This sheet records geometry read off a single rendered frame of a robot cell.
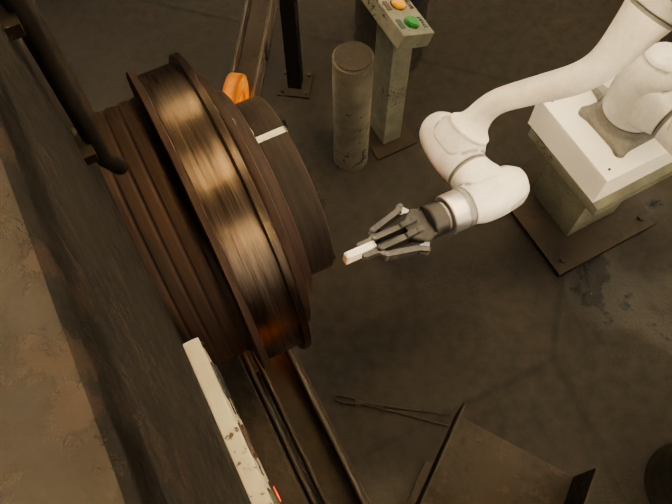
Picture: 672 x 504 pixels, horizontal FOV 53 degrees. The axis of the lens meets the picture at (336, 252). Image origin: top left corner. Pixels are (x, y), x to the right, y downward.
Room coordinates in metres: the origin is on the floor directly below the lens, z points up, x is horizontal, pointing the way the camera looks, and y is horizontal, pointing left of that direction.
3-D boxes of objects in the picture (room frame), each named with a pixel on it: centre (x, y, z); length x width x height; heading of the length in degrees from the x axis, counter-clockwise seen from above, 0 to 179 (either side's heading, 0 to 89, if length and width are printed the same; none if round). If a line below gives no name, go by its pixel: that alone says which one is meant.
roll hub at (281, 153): (0.53, 0.08, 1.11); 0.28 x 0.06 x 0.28; 27
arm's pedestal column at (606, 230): (1.12, -0.80, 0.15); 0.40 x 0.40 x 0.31; 28
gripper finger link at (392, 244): (0.62, -0.13, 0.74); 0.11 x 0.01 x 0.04; 118
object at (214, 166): (0.49, 0.17, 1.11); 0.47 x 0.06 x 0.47; 27
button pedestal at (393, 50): (1.42, -0.18, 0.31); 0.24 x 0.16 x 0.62; 27
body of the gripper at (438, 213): (0.67, -0.19, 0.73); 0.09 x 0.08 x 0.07; 117
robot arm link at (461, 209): (0.70, -0.25, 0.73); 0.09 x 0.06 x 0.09; 27
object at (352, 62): (1.32, -0.05, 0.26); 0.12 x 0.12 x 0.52
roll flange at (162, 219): (0.45, 0.24, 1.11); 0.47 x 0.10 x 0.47; 27
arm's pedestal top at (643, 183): (1.12, -0.80, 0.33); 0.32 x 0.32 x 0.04; 28
